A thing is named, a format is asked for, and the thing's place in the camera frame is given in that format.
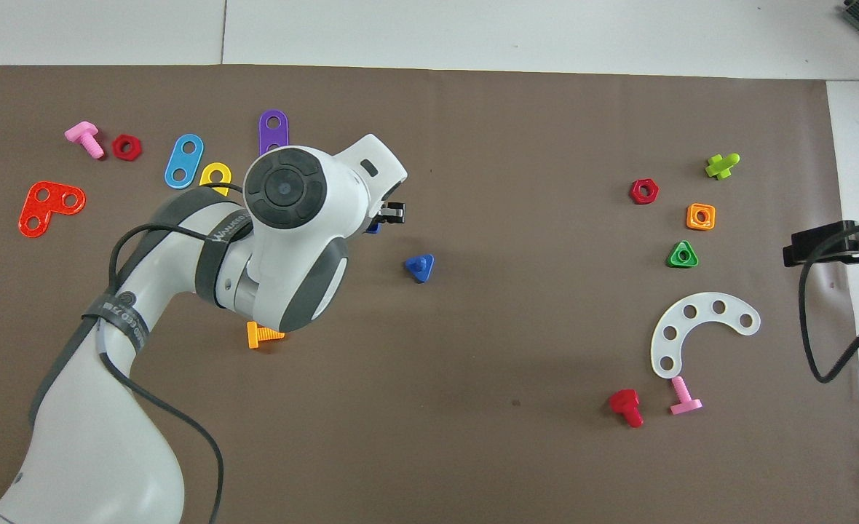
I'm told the white curved five-hole plate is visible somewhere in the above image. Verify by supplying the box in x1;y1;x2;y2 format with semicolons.
650;292;762;380

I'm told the yellow three-hole plate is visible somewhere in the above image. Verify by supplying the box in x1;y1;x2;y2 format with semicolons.
199;162;232;197

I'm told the brown table mat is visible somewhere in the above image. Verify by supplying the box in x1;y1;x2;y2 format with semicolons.
0;64;859;524

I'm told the pink square-head screw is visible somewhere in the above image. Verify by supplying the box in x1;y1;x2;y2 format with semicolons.
669;375;703;416
64;121;106;160

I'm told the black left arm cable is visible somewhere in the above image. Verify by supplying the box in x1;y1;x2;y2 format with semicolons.
97;182;256;524

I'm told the light blue two-hole plate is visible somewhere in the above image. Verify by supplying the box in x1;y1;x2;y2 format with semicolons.
164;133;205;190

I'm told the green triangle nut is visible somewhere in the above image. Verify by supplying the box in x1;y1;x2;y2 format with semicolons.
667;239;700;269

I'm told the lime green cross-head screw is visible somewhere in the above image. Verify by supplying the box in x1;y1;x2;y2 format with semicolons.
705;152;741;180

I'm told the orange-red L-shaped plate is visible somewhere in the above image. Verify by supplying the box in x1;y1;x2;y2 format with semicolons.
18;180;87;239

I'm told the red hex-head screw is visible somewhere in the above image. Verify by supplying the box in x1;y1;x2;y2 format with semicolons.
609;389;645;429

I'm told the blue triangle-head screw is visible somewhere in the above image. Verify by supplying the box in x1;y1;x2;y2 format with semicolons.
404;253;435;284

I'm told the orange square-head screw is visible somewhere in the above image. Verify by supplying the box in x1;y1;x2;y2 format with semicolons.
246;320;286;350

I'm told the purple four-hole plate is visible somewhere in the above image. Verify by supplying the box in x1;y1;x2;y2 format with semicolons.
258;109;290;156

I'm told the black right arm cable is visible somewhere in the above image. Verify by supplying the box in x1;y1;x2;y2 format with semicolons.
798;218;859;384

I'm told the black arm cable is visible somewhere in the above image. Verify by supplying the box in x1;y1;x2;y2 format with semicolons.
798;218;859;384
97;182;256;524

